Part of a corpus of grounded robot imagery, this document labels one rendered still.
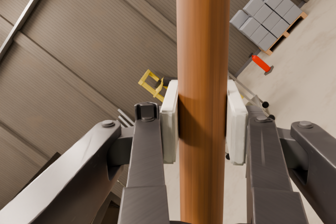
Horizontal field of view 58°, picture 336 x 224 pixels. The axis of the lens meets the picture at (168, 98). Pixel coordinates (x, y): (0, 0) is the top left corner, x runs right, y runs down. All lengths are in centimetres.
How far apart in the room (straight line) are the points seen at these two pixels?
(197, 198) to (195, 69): 8
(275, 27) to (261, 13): 45
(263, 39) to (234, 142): 701
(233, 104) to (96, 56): 822
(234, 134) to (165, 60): 786
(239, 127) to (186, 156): 5
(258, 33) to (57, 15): 504
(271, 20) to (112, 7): 385
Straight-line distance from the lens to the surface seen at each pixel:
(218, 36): 17
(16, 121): 987
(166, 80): 711
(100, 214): 199
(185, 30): 17
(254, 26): 710
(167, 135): 16
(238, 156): 16
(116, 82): 836
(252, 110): 18
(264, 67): 641
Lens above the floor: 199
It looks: 7 degrees down
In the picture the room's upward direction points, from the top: 51 degrees counter-clockwise
